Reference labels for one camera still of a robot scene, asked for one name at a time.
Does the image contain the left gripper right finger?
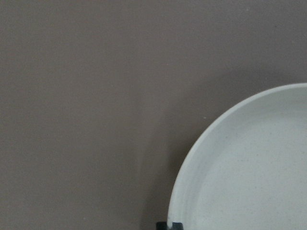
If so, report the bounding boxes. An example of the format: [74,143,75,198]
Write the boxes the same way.
[171,222,184,230]

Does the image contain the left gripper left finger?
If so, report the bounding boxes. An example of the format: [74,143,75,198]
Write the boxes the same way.
[155,221,168,230]

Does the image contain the round white plate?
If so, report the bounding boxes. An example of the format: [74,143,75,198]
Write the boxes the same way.
[167,83,307,230]

